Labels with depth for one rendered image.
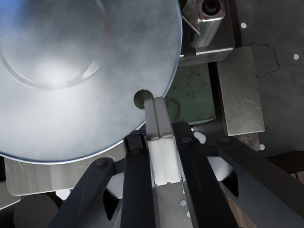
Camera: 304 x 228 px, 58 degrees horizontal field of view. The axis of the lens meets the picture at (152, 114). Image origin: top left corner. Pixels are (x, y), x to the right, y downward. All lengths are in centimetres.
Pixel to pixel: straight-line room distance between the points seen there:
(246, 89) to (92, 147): 27
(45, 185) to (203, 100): 26
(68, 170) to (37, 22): 17
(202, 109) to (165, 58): 16
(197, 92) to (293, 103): 80
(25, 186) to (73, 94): 11
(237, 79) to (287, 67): 77
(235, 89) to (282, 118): 73
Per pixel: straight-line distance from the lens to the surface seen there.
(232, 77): 46
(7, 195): 62
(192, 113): 44
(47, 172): 33
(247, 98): 46
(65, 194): 47
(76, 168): 31
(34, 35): 34
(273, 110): 117
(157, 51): 31
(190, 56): 41
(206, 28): 34
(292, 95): 121
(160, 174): 16
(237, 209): 78
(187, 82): 45
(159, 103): 19
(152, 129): 16
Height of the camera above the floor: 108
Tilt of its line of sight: 85 degrees down
